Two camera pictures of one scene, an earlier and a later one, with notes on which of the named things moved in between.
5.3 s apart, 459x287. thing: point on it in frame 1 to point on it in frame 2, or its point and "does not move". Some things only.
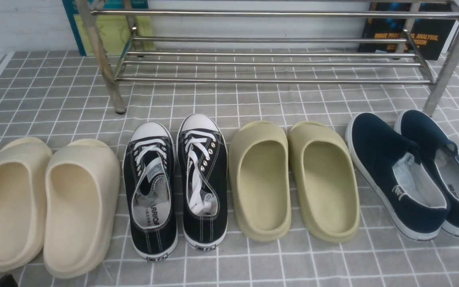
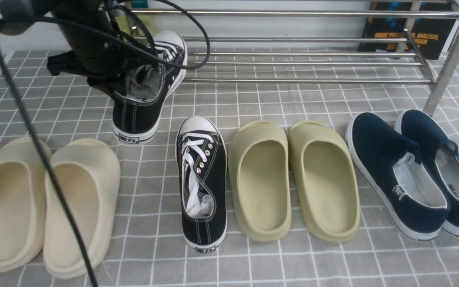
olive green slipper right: (325, 187) does not move
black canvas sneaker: (201, 148) does not move
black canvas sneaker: (149, 167) to (136, 114)
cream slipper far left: (11, 219) does not move
